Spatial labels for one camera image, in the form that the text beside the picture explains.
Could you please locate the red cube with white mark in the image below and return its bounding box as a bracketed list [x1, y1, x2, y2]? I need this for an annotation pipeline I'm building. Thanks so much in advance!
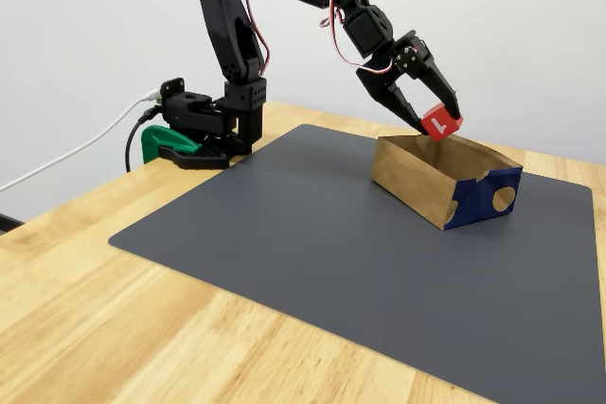
[419, 103, 464, 143]

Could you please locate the brown paper box, blue end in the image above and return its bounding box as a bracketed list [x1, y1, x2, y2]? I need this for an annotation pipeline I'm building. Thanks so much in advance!
[370, 132, 525, 232]

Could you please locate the dark gray rectangular mat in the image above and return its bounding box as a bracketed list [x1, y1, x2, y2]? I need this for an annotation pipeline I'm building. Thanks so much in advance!
[107, 123, 596, 404]

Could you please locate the green table clamp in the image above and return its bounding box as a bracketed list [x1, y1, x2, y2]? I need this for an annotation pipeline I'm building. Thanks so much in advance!
[140, 124, 204, 164]

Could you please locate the black furniture edge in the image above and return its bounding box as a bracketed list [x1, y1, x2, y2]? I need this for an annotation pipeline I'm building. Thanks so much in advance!
[0, 212, 25, 237]

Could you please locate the red white servo cable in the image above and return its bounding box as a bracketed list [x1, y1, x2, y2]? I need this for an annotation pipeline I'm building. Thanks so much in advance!
[241, 0, 273, 78]
[319, 0, 420, 77]

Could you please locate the black controller board mount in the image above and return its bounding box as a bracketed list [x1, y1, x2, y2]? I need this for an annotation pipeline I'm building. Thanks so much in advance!
[159, 77, 187, 105]

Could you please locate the black cable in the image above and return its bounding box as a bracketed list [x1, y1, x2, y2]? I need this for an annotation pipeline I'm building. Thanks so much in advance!
[124, 107, 165, 173]

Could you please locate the white power cable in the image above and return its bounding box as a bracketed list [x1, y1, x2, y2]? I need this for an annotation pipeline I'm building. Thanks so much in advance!
[0, 88, 163, 195]

